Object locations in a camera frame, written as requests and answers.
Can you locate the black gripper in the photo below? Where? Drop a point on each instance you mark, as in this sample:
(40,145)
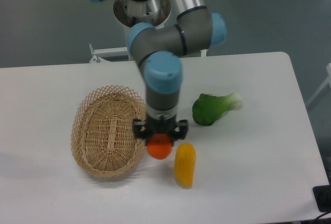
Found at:
(176,130)

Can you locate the orange fruit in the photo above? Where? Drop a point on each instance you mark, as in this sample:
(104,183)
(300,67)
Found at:
(159,146)

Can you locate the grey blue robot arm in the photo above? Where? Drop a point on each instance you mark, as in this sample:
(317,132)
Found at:
(157,52)

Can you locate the woven wicker basket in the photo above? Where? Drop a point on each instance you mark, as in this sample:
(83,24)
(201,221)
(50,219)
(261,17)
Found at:
(102,139)

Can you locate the yellow mango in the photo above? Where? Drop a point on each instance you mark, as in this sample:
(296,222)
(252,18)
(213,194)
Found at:
(184,165)

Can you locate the green bok choy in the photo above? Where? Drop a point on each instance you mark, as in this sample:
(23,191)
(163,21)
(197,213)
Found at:
(208,109)

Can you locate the black device at edge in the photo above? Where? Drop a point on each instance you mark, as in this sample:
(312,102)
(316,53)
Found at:
(322,197)

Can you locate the white frame at right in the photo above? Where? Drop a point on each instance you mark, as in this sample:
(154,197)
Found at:
(322,90)

